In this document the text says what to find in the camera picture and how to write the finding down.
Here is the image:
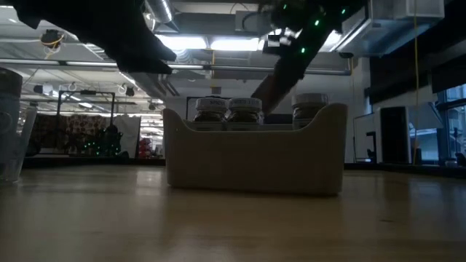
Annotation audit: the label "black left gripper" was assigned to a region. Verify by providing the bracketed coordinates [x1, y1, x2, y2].
[77, 6, 178, 75]

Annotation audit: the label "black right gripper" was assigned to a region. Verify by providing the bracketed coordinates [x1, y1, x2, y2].
[250, 20, 331, 116]

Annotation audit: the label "white lid spice jar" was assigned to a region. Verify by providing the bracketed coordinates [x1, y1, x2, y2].
[291, 92, 330, 131]
[192, 96, 229, 131]
[226, 96, 264, 131]

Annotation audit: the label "black monitor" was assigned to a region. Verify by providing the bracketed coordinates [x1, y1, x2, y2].
[262, 113, 293, 125]

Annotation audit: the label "fluorescent light panel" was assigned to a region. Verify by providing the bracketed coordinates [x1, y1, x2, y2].
[210, 36, 261, 52]
[156, 33, 208, 51]

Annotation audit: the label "long grey pipe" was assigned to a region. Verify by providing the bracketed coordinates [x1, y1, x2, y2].
[0, 57, 352, 76]

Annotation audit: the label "white plastic storage bin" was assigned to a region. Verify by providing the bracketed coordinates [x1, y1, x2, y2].
[162, 103, 350, 197]

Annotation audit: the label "white board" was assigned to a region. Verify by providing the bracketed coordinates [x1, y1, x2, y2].
[111, 115, 142, 159]

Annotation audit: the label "red background object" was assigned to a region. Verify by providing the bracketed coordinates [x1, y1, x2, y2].
[139, 137, 154, 158]

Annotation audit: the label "white panel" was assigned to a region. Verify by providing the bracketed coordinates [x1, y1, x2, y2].
[352, 111, 382, 164]

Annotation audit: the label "background robot green lights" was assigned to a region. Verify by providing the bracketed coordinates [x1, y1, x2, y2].
[82, 125, 125, 158]

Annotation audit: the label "black device yellow band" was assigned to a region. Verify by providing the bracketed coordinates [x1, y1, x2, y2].
[39, 29, 66, 49]

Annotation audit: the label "cluttered background shelf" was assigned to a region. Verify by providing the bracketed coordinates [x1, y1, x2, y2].
[27, 113, 84, 157]

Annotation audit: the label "tall black cabinet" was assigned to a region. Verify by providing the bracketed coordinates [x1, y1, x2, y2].
[379, 106, 412, 164]

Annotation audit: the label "clear plastic bin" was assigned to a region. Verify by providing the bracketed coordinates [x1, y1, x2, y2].
[0, 103, 39, 184]

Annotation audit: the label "silver round air duct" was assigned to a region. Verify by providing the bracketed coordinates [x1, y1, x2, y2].
[145, 0, 176, 25]

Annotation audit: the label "black rectangular stand frame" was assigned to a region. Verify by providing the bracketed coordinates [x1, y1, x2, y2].
[186, 95, 197, 119]

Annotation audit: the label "large rectangular air duct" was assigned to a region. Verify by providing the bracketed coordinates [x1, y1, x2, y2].
[336, 0, 446, 58]

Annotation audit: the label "yellow cable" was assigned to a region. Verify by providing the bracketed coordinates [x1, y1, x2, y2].
[411, 0, 420, 164]

